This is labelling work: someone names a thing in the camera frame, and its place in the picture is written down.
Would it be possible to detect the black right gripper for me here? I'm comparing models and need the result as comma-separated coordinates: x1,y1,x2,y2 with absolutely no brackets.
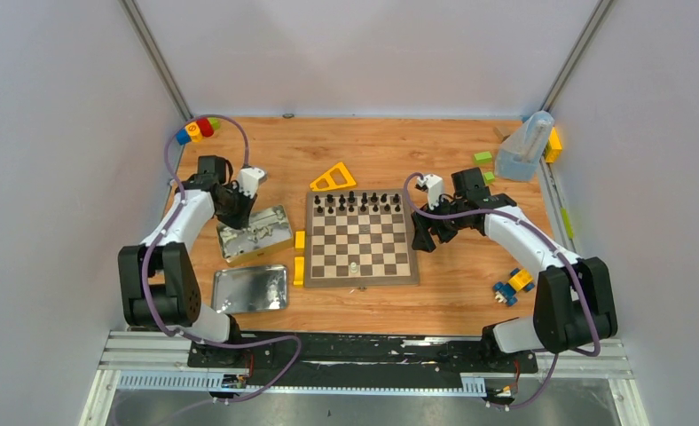
411,193,467,253

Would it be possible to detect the gold tin with white pieces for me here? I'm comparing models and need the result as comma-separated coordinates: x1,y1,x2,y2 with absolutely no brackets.
216,205,294,267

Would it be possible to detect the small yellow rectangular block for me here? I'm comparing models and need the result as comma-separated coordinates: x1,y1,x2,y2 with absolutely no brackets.
295,230,306,253

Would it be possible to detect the wooden chess board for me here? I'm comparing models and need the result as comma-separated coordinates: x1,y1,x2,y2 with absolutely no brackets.
304,189,420,288

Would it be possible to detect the yellow arch block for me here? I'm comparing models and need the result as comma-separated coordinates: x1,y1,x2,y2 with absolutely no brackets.
293,256,305,287

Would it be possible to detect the yellow triangle frame block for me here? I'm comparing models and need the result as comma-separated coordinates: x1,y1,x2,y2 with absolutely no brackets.
309,162,357,192

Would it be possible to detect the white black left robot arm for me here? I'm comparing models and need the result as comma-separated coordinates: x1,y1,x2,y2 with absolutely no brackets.
118,155,267,367

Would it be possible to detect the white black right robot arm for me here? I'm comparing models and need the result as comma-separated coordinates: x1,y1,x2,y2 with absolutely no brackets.
405,168,618,371

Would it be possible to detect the black chess pieces row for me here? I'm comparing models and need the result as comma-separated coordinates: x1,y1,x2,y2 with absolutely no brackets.
307,190,404,217

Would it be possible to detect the small green block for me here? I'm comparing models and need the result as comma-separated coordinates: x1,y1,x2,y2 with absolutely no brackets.
483,171,495,185

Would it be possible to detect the red cylinder block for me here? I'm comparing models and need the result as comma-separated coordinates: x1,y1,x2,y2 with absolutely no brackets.
196,118,215,138

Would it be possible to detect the silver tin lid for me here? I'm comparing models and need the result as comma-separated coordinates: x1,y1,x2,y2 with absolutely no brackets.
211,264,288,315

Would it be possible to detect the green block at corner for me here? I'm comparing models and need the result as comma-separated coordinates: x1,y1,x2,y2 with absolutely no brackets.
208,117,221,130

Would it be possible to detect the blue cube block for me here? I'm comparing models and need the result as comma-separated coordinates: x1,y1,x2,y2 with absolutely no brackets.
175,129,192,146

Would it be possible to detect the yellow cylinder block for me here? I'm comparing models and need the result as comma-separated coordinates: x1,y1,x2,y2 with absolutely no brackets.
185,122,204,143

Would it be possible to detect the green rectangular block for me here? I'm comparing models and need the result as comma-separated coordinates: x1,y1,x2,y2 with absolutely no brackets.
473,151,493,165

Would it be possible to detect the yellow blue toy car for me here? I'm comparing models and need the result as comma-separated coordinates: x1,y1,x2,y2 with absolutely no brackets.
492,268,536,307

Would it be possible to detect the clear blue plastic container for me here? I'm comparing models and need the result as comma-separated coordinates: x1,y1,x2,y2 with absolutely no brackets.
495,111,554,182

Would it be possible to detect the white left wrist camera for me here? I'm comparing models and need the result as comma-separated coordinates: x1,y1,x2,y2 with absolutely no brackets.
236,167,268,199

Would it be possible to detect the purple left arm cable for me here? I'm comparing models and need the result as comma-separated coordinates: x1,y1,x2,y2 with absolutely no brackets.
140,114,302,406

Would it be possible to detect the yellow block at right wall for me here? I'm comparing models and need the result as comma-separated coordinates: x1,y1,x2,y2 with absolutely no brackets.
543,128,563,163

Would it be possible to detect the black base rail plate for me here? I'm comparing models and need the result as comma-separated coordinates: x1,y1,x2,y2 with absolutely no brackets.
187,331,538,391

